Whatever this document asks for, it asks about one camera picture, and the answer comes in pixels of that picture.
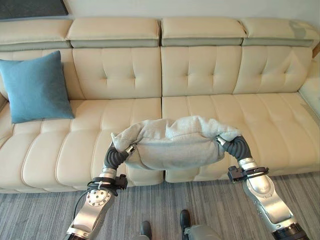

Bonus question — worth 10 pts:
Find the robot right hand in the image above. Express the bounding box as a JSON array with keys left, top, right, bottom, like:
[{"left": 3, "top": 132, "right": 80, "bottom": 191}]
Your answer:
[{"left": 215, "top": 134, "right": 254, "bottom": 161}]

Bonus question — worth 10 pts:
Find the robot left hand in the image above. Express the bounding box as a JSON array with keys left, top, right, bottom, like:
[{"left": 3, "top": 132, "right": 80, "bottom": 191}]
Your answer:
[{"left": 104, "top": 143, "right": 137, "bottom": 170}]

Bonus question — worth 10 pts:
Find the light grey cushion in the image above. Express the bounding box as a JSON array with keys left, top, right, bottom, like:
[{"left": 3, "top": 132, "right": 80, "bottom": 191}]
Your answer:
[{"left": 110, "top": 115, "right": 242, "bottom": 172}]

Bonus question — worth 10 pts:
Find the cream leather sofa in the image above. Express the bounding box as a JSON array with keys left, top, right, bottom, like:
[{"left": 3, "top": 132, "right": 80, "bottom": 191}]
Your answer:
[{"left": 0, "top": 16, "right": 320, "bottom": 194}]

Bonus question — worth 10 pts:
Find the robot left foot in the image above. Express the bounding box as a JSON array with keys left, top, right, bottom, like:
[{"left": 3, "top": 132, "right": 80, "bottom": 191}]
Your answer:
[{"left": 139, "top": 220, "right": 152, "bottom": 238}]

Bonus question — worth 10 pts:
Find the blue cushion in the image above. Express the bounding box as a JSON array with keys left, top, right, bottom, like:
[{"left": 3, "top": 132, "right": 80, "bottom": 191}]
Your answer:
[{"left": 0, "top": 50, "right": 75, "bottom": 124}]

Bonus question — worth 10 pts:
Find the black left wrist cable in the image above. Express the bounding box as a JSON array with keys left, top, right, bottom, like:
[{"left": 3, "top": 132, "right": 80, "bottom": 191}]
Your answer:
[{"left": 73, "top": 180, "right": 118, "bottom": 221}]

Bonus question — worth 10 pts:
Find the dark framed wall picture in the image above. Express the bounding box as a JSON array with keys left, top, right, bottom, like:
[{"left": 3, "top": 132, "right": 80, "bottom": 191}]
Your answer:
[{"left": 0, "top": 0, "right": 70, "bottom": 21}]

